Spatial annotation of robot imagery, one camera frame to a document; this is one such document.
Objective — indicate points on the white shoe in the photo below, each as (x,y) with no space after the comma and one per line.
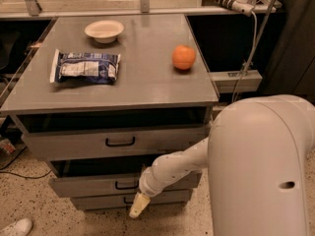
(22,227)

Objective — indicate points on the grey drawer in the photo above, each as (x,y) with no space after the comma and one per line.
(82,178)
(113,143)
(126,200)

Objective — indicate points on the white paper bowl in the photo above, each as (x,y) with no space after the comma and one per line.
(104,31)

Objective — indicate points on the blue chip bag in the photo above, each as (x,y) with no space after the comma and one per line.
(94,68)

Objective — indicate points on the grey metal beam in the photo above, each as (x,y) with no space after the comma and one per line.
(232,81)

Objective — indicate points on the grey drawer cabinet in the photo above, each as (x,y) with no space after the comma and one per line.
(98,113)

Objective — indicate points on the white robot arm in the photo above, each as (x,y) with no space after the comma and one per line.
(255,158)

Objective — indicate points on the orange fruit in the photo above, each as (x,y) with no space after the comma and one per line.
(183,57)

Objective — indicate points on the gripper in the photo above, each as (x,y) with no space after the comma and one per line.
(148,186)

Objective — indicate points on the grey bottom drawer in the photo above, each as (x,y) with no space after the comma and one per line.
(126,200)

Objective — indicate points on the grey top drawer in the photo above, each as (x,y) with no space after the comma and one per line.
(113,143)

